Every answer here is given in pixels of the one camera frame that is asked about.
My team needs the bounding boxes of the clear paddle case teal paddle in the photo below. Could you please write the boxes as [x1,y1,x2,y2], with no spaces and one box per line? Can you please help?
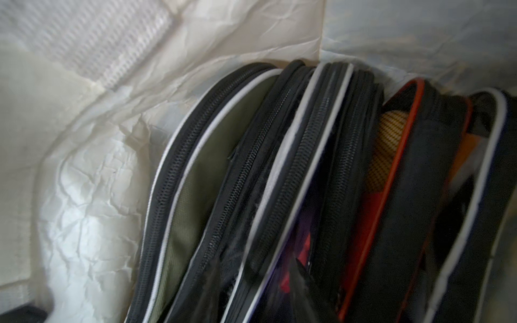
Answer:
[400,87,516,322]

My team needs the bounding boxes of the black zipper paddle case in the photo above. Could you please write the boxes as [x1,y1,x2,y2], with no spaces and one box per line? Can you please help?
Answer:
[160,60,312,322]

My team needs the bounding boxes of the canvas tote bag starry print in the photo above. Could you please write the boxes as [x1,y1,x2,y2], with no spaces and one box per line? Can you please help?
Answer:
[1,1,516,322]

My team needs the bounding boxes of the green paddle case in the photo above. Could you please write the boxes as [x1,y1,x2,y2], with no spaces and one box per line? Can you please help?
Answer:
[126,63,281,322]

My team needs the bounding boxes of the red trimmed paddle case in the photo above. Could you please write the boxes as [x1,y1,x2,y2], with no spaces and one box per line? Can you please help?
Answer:
[336,78,472,322]

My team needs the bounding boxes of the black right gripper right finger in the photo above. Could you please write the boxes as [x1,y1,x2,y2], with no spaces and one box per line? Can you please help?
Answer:
[289,258,339,323]

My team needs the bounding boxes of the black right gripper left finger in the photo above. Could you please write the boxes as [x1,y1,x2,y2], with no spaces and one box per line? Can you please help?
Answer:
[189,258,222,322]

